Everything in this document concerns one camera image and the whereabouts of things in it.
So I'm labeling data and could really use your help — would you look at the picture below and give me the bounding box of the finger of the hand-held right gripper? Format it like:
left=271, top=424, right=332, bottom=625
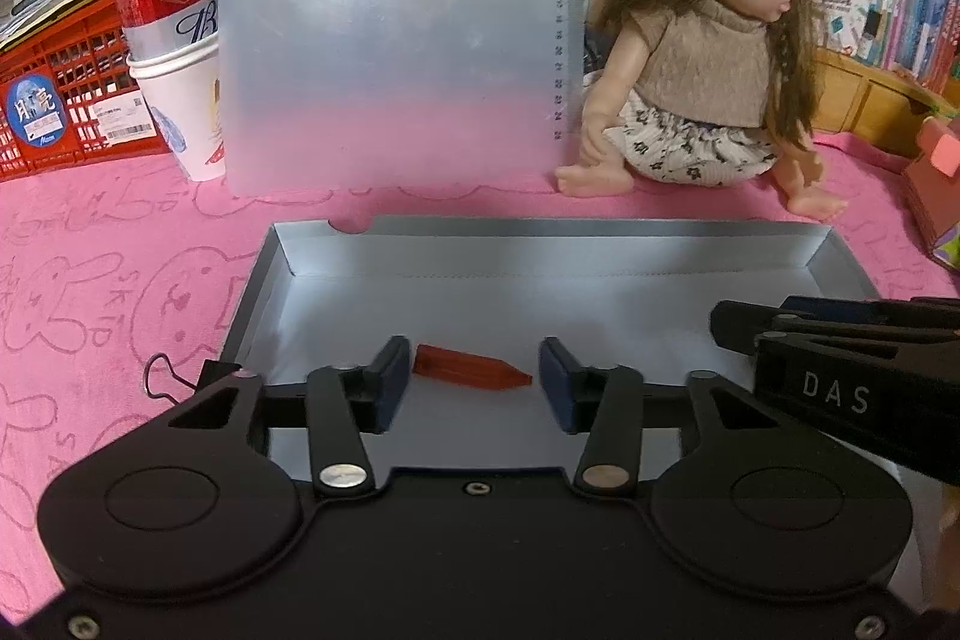
left=709, top=299, right=960, bottom=356
left=776, top=293, right=960, bottom=323

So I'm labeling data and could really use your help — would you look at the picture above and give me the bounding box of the red plastic crate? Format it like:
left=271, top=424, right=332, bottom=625
left=0, top=0, right=170, bottom=180

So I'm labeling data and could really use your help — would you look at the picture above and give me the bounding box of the black binder clip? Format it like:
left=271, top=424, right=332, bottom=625
left=144, top=353, right=245, bottom=402

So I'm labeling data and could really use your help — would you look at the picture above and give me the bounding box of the translucent plastic clipboard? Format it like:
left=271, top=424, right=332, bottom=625
left=216, top=0, right=587, bottom=199

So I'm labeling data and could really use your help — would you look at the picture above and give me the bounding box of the small red pointed piece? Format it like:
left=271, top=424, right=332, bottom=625
left=415, top=344, right=533, bottom=391

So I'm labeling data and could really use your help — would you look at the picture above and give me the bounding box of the pink cardboard toy box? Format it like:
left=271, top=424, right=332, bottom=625
left=900, top=115, right=960, bottom=270

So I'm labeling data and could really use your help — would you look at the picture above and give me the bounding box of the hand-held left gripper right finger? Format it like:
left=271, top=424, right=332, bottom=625
left=538, top=336, right=781, bottom=498

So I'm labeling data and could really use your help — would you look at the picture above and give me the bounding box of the white paper cup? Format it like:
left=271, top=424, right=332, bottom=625
left=126, top=32, right=230, bottom=184

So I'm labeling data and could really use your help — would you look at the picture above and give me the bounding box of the white box with pencil print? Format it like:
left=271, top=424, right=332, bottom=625
left=806, top=0, right=886, bottom=67

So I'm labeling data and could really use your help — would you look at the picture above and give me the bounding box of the wooden drawer cabinet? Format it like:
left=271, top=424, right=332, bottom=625
left=814, top=44, right=960, bottom=157

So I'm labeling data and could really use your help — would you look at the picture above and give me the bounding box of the pink bunny print towel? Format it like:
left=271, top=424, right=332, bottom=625
left=0, top=126, right=960, bottom=626

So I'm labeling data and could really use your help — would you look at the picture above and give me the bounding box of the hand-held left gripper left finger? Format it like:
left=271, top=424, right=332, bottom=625
left=169, top=336, right=413, bottom=498

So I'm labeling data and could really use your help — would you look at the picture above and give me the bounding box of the brown-haired baby doll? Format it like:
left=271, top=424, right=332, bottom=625
left=555, top=0, right=852, bottom=229

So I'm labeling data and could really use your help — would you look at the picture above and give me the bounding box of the grey cardboard box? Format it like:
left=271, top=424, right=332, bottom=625
left=201, top=217, right=946, bottom=603

